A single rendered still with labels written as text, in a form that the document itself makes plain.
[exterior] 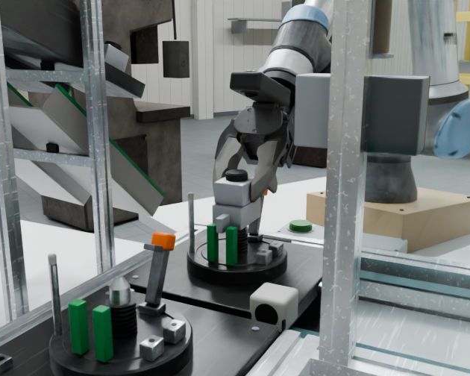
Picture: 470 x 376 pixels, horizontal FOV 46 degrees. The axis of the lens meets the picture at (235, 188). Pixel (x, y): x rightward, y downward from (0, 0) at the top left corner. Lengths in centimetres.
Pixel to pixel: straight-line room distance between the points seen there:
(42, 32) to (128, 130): 330
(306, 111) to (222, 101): 980
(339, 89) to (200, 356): 29
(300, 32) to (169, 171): 354
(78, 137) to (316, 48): 39
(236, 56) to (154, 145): 640
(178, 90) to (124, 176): 898
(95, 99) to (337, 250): 41
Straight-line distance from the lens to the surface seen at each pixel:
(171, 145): 435
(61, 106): 81
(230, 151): 78
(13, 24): 76
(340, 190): 53
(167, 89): 975
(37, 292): 102
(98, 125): 80
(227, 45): 1036
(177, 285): 73
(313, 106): 55
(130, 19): 406
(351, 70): 51
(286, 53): 87
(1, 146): 69
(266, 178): 74
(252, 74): 74
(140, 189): 92
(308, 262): 80
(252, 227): 82
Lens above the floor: 127
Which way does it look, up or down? 14 degrees down
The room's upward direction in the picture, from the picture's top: straight up
